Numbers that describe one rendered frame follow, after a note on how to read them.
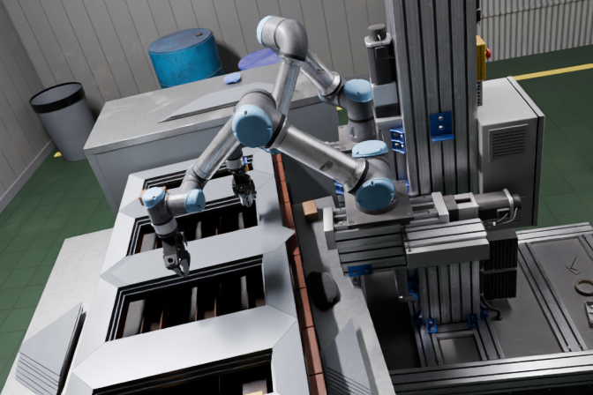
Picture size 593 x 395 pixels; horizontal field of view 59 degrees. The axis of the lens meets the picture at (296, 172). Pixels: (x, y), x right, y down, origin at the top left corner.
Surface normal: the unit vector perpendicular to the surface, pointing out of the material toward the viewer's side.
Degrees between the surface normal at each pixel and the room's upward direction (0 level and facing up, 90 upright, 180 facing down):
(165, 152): 90
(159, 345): 0
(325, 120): 90
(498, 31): 90
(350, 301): 0
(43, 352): 0
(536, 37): 90
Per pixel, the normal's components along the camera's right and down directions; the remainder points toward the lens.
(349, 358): -0.19, -0.83
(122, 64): -0.02, 0.54
